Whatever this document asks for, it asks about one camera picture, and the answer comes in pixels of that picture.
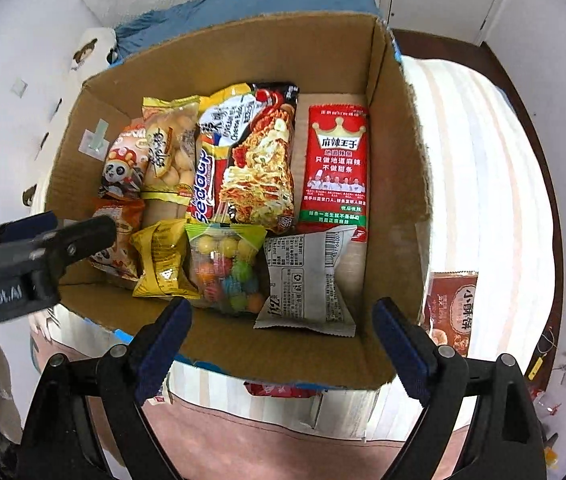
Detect yellow instant noodle packet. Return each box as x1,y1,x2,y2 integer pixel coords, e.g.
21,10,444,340
185,80,299,236

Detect yellow translucent snack packet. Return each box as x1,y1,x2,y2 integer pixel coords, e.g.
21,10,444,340
140,96,201,206

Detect small red snack packet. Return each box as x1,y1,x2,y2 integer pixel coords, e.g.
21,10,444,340
243,380,324,399

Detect brown biscuit packet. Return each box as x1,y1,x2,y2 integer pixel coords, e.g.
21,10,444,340
422,271,479,357

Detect tall red snack packet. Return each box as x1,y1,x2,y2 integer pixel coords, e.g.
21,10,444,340
295,105,369,243

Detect grey crinkled snack packet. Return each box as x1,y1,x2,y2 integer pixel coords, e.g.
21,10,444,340
254,225,358,336

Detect white bear print pillow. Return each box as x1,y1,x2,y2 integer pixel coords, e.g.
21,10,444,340
20,26,118,211

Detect orange panda snack packet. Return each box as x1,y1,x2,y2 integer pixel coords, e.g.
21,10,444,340
89,197,146,281
99,120,148,201

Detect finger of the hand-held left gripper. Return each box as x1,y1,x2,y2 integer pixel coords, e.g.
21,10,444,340
22,215,118,275
0,211,61,256

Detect thin wires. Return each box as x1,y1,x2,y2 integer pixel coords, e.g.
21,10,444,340
536,327,566,371

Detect blue bed sheet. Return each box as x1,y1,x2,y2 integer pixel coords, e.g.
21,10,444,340
113,0,381,61

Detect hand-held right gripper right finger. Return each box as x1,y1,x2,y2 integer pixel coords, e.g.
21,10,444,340
372,297,546,480

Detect cardboard box blue print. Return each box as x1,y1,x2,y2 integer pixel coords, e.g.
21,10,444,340
43,12,434,391

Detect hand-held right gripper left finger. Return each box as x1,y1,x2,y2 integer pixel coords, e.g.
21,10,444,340
17,296,194,480

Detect small yellow snack packet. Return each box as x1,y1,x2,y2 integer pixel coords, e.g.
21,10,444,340
130,218,201,301

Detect colourful candy ball bag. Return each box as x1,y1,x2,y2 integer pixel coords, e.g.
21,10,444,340
185,222,267,316

